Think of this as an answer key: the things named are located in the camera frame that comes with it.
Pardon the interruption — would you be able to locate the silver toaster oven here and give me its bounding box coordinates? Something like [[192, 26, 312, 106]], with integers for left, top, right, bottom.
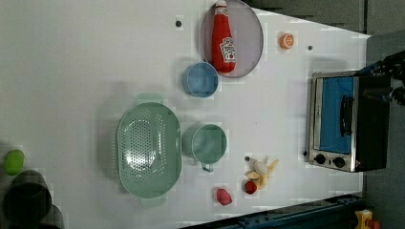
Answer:
[[307, 72, 391, 173]]

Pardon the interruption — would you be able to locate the blue plastic cup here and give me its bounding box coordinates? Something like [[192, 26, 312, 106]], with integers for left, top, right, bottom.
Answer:
[[181, 62, 219, 98]]

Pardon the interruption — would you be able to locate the red ketchup bottle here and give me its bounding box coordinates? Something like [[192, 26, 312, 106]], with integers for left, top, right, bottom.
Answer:
[[211, 0, 237, 73]]

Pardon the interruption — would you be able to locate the blue metal table rail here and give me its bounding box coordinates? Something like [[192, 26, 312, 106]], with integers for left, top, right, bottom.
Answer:
[[182, 195, 365, 229]]

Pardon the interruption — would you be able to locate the yellow red clamp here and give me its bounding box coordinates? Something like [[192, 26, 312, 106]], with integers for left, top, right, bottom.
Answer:
[[355, 209, 381, 229]]

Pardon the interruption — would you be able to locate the orange slice toy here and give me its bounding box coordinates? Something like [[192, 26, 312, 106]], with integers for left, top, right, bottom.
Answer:
[[279, 33, 294, 50]]

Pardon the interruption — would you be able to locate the black cylindrical container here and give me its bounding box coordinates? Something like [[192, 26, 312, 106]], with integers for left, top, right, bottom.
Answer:
[[2, 170, 65, 229]]

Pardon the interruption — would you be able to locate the grey round plate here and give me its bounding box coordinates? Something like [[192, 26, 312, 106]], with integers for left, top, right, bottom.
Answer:
[[200, 0, 264, 77]]

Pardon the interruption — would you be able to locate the green plastic strainer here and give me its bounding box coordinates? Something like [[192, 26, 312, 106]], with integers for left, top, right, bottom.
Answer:
[[117, 93, 181, 207]]

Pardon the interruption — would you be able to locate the green lime toy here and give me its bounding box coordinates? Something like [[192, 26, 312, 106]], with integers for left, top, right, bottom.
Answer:
[[4, 150, 25, 176]]

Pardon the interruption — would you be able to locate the peeled banana toy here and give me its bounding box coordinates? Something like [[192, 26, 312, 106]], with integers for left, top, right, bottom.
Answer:
[[245, 156, 279, 190]]

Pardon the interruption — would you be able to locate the pink strawberry toy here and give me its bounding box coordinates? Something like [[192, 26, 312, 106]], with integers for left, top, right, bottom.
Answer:
[[216, 189, 232, 206]]

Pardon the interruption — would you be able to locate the green plastic mug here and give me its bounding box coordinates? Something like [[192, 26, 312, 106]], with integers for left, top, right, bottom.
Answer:
[[182, 123, 227, 173]]

